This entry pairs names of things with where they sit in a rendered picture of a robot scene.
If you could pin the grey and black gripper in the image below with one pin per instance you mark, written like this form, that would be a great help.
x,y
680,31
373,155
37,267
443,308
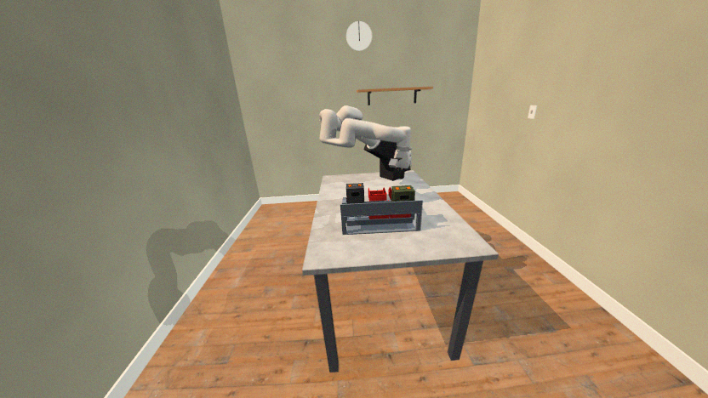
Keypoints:
x,y
404,162

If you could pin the dark green case with orange latches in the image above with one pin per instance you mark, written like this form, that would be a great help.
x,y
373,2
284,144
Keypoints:
x,y
402,193

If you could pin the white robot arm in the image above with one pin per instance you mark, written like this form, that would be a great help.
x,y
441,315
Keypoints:
x,y
351,129

